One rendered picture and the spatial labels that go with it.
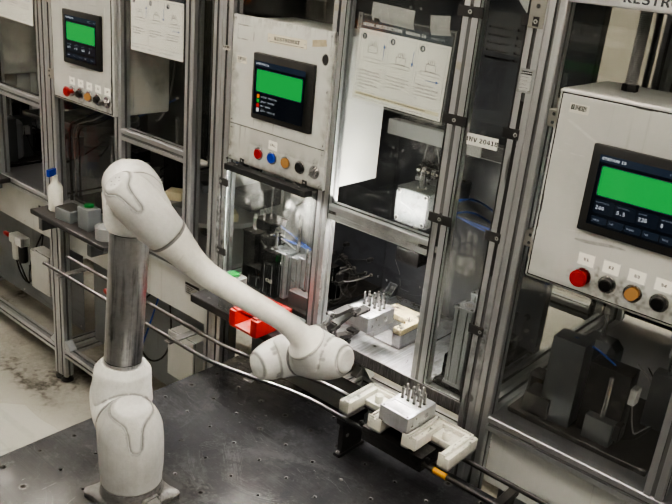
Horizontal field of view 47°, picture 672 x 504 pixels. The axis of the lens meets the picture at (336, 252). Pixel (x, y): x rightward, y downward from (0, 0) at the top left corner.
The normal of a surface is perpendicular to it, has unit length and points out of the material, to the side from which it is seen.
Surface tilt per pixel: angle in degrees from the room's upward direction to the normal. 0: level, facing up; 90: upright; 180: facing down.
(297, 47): 90
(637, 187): 90
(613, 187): 90
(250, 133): 90
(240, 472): 0
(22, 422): 0
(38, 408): 0
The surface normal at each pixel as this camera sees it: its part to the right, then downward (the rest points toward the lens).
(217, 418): 0.09, -0.93
